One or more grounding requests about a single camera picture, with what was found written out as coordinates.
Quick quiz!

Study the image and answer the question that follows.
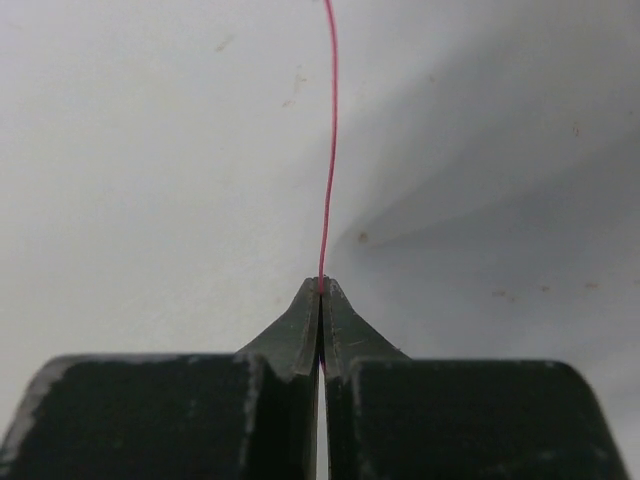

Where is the pink thin wire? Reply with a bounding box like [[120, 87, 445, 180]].
[[317, 0, 340, 371]]

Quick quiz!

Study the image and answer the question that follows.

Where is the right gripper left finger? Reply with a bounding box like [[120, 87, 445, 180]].
[[1, 279, 320, 479]]

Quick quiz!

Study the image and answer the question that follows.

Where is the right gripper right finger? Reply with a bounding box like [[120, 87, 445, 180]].
[[320, 278, 628, 479]]

